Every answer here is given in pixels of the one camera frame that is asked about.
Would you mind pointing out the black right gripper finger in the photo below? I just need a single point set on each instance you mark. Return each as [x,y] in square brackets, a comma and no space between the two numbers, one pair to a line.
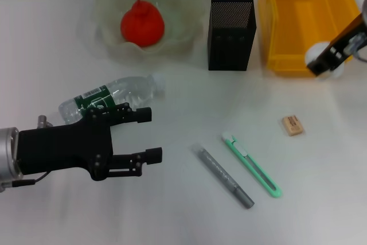
[322,62]

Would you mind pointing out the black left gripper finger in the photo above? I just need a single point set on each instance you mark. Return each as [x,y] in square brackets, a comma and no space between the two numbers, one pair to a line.
[129,160]
[123,114]

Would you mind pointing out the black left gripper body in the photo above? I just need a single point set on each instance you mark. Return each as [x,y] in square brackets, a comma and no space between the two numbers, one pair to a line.
[63,147]

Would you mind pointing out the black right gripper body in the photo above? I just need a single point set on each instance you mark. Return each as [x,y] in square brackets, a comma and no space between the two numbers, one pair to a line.
[351,39]

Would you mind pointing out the white paper ball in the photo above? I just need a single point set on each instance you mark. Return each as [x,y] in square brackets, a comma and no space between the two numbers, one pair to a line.
[314,51]

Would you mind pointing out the green label water bottle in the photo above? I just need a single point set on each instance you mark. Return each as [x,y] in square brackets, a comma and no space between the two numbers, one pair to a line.
[120,90]

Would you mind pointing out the red-orange fruit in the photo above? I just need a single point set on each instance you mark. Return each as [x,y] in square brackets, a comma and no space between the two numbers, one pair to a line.
[143,24]

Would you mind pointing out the grey marker pen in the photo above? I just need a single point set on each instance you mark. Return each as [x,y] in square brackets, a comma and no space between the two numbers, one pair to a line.
[220,174]

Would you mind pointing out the green utility knife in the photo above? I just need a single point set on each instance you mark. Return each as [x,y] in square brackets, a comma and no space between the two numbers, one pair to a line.
[252,167]

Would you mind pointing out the beige eraser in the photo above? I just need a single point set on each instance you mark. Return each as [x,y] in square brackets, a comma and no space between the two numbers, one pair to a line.
[292,126]

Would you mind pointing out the black mesh pen holder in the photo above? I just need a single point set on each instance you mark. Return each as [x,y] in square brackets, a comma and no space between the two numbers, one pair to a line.
[229,50]

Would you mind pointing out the translucent glass fruit bowl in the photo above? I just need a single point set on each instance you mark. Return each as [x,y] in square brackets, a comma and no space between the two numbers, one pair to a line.
[177,7]

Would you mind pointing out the yellow plastic bin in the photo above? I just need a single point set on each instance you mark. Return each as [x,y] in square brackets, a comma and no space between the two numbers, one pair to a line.
[286,27]

